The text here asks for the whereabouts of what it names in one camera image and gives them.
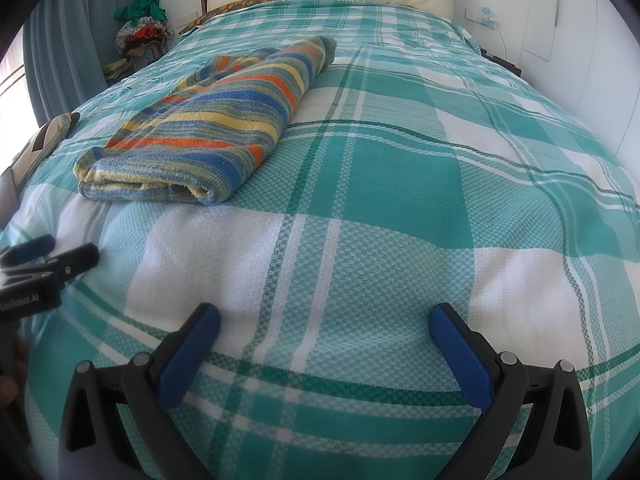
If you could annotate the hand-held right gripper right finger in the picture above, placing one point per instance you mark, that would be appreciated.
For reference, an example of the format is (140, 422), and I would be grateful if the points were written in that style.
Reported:
(462, 355)

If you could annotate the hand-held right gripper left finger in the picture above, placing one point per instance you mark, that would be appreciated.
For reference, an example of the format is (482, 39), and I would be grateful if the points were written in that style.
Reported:
(185, 355)

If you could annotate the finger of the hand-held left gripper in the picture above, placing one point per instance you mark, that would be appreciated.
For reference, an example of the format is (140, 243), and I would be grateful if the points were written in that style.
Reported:
(75, 259)
(30, 249)

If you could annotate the striped knit sweater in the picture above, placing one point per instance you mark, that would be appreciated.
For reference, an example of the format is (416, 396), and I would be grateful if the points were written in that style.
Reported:
(200, 130)

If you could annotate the pile of clothes on nightstand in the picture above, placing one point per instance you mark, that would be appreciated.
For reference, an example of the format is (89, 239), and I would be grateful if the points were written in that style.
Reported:
(142, 32)

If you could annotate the person's left hand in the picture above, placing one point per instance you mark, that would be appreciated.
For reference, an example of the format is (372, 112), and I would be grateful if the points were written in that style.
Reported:
(12, 365)

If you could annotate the beige printed pillow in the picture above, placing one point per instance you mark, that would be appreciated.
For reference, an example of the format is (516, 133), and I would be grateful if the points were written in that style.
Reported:
(42, 140)

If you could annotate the teal plaid blanket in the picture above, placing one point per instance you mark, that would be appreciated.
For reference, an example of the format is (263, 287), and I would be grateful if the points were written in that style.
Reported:
(400, 185)

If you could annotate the blue-grey curtain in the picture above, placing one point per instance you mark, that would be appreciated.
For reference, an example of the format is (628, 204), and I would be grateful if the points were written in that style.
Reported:
(65, 60)

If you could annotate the yellow-green cloth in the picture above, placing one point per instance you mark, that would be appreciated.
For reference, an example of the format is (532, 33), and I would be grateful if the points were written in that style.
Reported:
(116, 67)

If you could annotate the green cloth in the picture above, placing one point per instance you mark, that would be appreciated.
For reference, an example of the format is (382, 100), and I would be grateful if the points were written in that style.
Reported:
(142, 7)

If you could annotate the yellow patterned sheet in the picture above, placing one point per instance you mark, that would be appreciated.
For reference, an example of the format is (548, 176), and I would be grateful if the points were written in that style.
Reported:
(220, 12)

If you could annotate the dark nightstand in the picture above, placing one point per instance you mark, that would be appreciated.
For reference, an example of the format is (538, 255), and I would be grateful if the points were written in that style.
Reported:
(502, 64)

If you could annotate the white wall socket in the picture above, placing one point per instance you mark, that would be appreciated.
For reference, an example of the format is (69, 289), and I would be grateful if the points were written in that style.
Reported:
(481, 15)

